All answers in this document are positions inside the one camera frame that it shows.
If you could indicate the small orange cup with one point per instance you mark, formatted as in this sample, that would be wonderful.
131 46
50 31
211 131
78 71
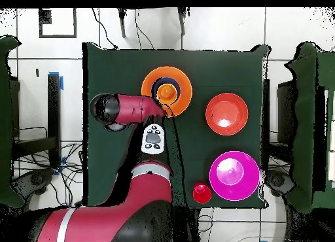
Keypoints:
167 93

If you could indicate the dark blue bowl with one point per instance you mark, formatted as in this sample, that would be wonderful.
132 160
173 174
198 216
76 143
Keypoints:
172 81

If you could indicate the shallow red-orange bowl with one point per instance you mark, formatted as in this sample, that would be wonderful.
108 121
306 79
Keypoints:
227 113

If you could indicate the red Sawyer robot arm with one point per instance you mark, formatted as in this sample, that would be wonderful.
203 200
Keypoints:
104 221

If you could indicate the red cup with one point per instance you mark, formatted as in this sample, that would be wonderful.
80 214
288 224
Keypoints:
202 193

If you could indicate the dark green tablecloth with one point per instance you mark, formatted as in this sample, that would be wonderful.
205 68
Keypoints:
222 69

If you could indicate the large pink bowl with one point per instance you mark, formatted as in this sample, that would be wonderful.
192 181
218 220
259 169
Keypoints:
235 184

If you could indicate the black tripod leg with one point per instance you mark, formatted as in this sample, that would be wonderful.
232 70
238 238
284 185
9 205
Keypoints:
182 22
122 24

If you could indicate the blue tape piece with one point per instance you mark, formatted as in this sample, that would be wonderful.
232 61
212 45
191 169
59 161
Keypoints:
61 82

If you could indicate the green cloth side table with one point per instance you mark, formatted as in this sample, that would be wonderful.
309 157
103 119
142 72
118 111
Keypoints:
5 121
303 121

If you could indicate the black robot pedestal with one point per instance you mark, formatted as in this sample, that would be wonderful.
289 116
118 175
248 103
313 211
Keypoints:
187 226

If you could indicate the black table frame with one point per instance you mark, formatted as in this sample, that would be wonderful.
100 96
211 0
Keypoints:
53 116
284 111

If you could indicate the black square floor frame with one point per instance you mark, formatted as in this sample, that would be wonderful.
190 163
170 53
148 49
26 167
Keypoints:
57 36

